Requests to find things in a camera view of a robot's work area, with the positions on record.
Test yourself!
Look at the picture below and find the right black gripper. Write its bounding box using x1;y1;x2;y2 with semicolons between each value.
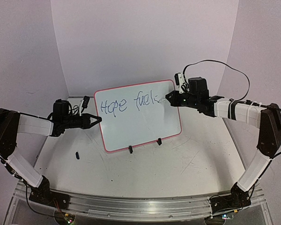
165;89;198;108

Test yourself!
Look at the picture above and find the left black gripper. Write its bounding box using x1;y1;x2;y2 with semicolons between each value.
62;112;103;128

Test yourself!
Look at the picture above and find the pink framed whiteboard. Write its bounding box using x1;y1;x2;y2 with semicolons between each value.
94;80;182;153

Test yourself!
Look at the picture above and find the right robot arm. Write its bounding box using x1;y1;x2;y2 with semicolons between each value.
165;74;281;215

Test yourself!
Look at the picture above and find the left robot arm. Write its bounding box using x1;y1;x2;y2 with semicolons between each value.
0;97;102;205

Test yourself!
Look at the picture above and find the left circuit board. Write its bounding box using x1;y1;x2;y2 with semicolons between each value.
54;211;76;225

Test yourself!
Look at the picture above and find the circuit board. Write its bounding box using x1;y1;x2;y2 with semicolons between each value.
222;213;234;220
54;211;76;225

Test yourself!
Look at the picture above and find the right circuit board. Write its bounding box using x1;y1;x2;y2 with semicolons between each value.
222;213;234;220

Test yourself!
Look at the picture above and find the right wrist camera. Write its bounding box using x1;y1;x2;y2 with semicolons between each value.
174;73;189;94

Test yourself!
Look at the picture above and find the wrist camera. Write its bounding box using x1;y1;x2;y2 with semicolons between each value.
174;73;189;94
79;96;90;116

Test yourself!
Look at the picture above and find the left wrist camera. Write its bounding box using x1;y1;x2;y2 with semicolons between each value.
79;96;90;116

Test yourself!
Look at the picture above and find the aluminium front rail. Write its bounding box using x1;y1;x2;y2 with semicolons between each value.
14;187;267;218

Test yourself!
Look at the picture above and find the black right camera cable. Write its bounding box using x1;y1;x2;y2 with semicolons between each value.
182;60;281;155

